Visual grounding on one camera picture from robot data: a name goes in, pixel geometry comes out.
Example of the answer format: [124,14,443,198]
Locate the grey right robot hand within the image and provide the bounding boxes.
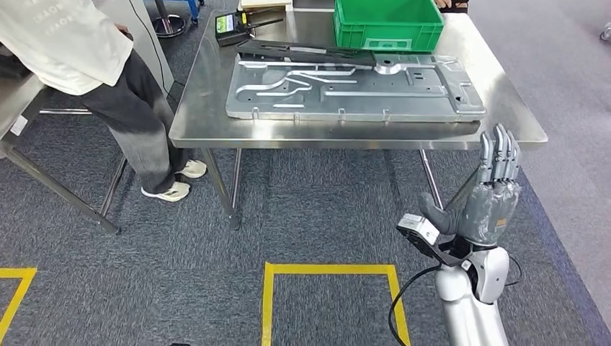
[419,123,522,248]

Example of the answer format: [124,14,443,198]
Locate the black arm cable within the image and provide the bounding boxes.
[388,255,524,346]

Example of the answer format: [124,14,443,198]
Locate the black remote controller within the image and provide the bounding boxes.
[214,10,285,48]

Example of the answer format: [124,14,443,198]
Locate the person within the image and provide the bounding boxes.
[434,0,471,14]
[0,0,208,203]

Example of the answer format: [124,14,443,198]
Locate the open cardboard box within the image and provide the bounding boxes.
[238,0,293,13]

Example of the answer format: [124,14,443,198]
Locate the blue metal cart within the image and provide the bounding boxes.
[186,0,206,22]

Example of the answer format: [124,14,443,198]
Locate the steel side table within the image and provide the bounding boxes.
[0,43,129,236]

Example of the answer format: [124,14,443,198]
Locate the chrome stanchion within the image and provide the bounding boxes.
[152,0,188,39]

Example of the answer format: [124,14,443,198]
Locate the thin black cable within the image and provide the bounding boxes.
[128,0,166,92]

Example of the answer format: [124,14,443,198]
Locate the white cabinet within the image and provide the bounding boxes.
[93,0,175,97]

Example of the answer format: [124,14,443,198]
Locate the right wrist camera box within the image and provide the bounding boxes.
[396,213,473,267]

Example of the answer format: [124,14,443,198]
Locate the green plastic crate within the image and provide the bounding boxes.
[333,0,445,53]

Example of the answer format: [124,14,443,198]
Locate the stainless steel workbench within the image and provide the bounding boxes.
[169,6,549,231]

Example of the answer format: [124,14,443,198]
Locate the stamped grey metal plate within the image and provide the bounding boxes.
[225,53,488,124]

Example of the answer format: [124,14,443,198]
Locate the yellow floor tape square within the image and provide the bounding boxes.
[260,262,412,346]

